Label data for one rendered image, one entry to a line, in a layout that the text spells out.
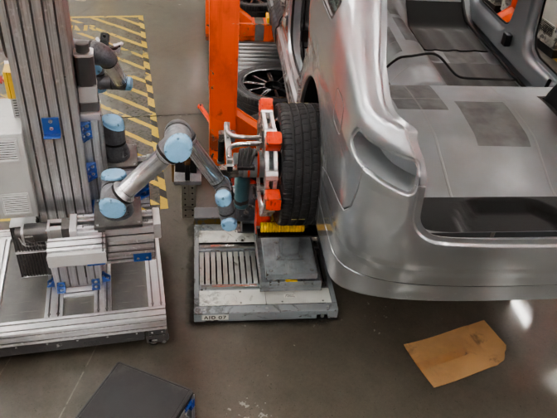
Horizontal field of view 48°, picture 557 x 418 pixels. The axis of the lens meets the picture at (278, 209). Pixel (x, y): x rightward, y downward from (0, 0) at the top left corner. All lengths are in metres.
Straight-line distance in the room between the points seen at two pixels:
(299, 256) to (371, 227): 1.31
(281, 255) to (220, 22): 1.36
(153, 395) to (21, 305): 1.01
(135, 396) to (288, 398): 0.83
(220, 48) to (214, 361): 1.70
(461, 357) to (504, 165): 1.09
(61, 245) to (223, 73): 1.32
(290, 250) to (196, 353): 0.81
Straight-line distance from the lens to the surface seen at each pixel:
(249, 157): 3.15
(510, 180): 3.50
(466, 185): 3.38
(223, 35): 3.56
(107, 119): 3.42
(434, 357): 3.70
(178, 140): 2.68
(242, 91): 4.87
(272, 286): 3.71
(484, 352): 3.83
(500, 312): 4.10
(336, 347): 3.62
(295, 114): 3.22
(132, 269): 3.72
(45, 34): 2.84
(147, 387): 3.00
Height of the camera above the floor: 2.74
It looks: 38 degrees down
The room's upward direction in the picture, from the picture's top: 5 degrees clockwise
